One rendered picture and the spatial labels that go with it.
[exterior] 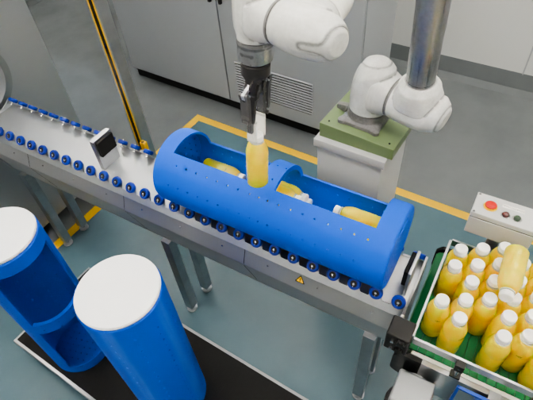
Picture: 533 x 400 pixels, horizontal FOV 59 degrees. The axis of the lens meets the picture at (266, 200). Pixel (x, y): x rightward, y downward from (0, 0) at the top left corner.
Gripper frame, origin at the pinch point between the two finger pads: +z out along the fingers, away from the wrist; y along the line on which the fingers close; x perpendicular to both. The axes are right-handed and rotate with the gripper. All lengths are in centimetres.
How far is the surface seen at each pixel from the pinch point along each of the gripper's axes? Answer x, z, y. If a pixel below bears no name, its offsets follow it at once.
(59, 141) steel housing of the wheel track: -116, 57, -13
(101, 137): -83, 42, -11
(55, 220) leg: -148, 127, -12
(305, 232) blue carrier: 18.4, 31.1, 1.8
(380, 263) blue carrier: 43, 31, 2
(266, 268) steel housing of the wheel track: 3, 61, 0
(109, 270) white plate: -36, 48, 35
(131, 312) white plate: -19, 49, 44
